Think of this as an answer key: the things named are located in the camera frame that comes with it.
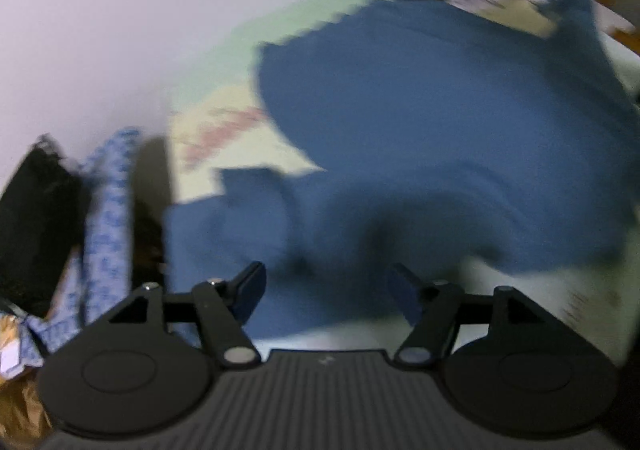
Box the blue white patterned cloth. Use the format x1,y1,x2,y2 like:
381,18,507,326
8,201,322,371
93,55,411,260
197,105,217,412
20,127,141,368

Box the blue knit sweater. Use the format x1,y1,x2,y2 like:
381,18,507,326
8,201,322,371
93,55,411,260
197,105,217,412
165,0,639,338

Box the golden crinkled wrapper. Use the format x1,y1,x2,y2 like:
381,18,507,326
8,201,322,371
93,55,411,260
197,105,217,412
0,313,52,449

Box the black bag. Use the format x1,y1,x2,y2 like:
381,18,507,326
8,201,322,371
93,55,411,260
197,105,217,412
1,136,88,318

